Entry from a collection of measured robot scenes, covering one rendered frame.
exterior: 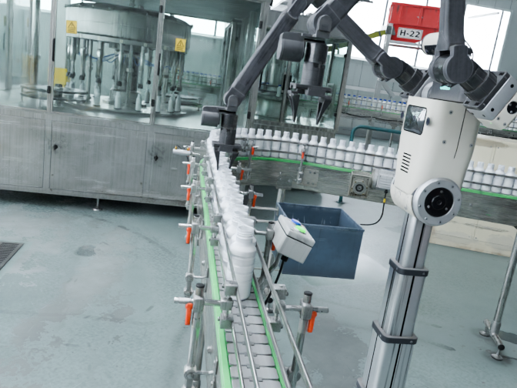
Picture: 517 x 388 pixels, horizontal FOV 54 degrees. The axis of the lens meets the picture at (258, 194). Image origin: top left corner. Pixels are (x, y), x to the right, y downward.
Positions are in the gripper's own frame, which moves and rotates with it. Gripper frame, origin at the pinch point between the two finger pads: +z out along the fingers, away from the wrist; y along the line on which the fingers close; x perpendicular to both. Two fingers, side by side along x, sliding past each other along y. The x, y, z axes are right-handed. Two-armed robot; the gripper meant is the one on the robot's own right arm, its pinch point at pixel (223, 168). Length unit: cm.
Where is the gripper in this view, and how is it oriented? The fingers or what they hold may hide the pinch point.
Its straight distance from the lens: 181.8
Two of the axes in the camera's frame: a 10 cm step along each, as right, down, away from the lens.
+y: -9.8, -1.1, -1.6
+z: -1.4, 9.6, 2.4
